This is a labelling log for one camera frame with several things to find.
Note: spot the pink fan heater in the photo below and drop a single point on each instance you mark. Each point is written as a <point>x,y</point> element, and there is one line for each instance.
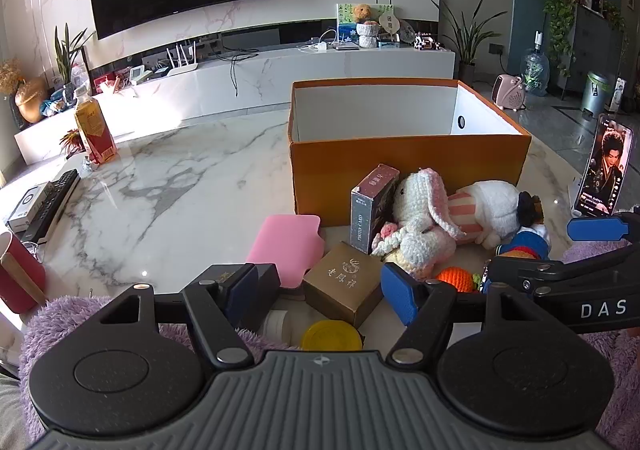
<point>510,93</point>

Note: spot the orange cardboard box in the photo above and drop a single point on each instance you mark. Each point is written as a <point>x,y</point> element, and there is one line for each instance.
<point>400,165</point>

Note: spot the cow patterned toy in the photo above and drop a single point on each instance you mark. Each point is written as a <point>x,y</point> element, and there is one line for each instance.
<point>426,41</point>

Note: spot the yellow capped tea bottle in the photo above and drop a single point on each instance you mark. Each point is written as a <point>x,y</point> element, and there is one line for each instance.
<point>89,123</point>

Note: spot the white crochet bunny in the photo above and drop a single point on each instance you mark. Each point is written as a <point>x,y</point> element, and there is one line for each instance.
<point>420,210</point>

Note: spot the orange crochet carrot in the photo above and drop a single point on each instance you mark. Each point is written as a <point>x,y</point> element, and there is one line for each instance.
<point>455,277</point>

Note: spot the thin leaf potted plant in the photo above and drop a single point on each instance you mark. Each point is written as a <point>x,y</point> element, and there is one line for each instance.
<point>67,55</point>

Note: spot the white roll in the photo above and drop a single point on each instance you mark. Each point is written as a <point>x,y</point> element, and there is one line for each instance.
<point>277,327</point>

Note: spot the brown teddy bear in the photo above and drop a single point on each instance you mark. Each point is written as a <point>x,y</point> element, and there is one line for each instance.
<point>361,13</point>

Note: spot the pink soft pad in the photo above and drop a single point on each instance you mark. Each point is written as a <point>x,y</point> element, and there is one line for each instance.
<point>282,245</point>

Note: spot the pink striped white plush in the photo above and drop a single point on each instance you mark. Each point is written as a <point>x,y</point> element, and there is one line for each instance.
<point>492,205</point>

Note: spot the hanging ivy plant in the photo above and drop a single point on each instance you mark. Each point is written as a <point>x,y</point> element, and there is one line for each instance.
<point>562,5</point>

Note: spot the blue water jug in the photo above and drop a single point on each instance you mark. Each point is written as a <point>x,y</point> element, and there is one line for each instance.
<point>535,73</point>

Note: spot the long leaf potted plant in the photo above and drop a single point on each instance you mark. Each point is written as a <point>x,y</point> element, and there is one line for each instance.
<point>467,35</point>

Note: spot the white knitted pot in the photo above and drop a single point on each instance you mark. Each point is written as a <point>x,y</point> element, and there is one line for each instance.
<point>368,35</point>

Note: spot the white flat box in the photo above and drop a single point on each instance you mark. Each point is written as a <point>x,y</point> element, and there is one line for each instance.
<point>25,205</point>

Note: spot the purple fuzzy blanket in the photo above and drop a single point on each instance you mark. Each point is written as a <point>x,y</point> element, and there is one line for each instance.
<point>55,320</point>

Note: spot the white marble tv cabinet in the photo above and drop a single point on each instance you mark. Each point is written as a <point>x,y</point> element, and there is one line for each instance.
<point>350,65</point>

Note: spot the gold gourd vase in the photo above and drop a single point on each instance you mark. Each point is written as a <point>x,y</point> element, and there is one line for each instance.
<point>29,100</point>

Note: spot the black-haired blue plush doll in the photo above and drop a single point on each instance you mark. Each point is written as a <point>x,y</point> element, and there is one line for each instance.
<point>525,240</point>

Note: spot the yellow lidded jar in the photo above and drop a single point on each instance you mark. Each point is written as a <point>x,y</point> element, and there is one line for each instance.
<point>330,335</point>

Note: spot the white router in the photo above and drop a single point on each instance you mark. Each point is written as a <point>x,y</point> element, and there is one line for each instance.
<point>182,65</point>

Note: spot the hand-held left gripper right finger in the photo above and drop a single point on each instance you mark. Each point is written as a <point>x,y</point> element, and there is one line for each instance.
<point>400,292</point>

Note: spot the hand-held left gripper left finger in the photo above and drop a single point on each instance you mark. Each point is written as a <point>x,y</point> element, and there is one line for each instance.
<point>242,297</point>

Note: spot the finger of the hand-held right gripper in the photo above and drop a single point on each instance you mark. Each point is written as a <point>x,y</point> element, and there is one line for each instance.
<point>595,229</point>
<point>515,275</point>

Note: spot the red cup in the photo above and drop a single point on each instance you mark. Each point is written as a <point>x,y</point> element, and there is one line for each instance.
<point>27,255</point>

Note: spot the dark card box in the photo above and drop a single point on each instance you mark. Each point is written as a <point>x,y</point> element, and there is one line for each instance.
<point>362,220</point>

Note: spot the silver trash can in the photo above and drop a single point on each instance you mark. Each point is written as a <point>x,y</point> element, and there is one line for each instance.
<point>596,93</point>

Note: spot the smartphone with lit screen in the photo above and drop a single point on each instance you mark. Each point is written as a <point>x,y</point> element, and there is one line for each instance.
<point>602,165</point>

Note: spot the black remote control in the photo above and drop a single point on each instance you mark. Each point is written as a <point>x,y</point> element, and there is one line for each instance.
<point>52,200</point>

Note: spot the small red plant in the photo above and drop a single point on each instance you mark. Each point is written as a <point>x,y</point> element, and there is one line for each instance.
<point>72,140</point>

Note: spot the gold small box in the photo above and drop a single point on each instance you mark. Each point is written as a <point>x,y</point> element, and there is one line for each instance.
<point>340,285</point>

